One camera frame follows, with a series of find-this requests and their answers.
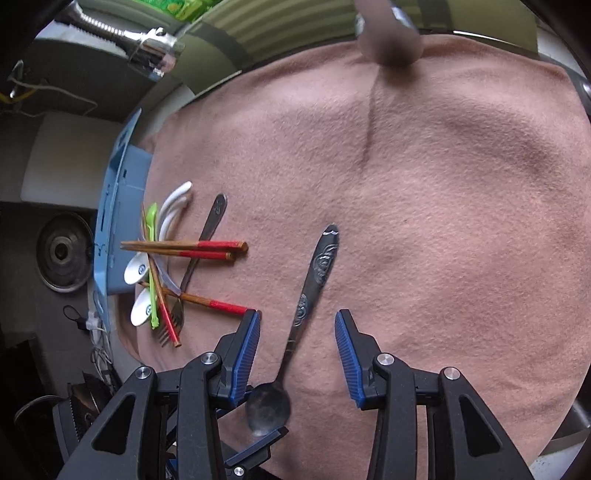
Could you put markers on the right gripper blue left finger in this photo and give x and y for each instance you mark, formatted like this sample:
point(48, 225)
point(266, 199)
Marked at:
point(236, 352)

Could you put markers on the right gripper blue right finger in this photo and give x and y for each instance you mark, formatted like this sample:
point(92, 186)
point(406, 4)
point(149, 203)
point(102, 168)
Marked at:
point(357, 352)

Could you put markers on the embossed metal spoon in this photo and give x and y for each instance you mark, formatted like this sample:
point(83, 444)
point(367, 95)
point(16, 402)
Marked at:
point(269, 406)

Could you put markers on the green plastic spoon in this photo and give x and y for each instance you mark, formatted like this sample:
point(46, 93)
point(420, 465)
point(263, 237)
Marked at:
point(149, 233)

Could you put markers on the clear plastic spoon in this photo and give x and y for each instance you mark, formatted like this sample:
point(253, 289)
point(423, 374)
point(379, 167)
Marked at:
point(166, 280)

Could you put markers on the red-tipped wooden chopstick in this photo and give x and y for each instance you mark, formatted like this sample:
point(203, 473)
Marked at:
point(206, 255)
point(161, 303)
point(214, 304)
point(230, 246)

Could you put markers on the metal fork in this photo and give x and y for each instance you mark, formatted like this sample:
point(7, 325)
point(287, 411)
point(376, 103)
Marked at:
point(177, 310)

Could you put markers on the white ceramic soup spoon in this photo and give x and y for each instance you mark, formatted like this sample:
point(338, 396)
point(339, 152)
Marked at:
point(137, 268)
point(183, 189)

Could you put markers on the blue plastic basket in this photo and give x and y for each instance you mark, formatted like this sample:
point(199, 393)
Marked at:
point(118, 218)

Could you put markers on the pink towel mat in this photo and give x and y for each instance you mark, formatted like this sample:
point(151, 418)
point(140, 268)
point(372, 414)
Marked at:
point(461, 189)

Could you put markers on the gas stove burner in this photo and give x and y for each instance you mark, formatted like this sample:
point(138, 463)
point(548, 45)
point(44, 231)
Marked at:
point(64, 253)

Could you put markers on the white cutting board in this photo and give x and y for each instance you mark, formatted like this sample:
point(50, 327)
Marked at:
point(68, 160)

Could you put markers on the chrome faucet spray head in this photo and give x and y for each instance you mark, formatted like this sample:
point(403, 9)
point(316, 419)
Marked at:
point(152, 53)

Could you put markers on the green striped sink mat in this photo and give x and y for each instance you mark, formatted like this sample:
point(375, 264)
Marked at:
point(237, 36)

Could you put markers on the chrome faucet base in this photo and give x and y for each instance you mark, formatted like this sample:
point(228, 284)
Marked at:
point(386, 35)

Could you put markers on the green dish soap bottle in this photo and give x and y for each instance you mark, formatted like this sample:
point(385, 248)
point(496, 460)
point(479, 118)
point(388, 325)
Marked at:
point(182, 10)

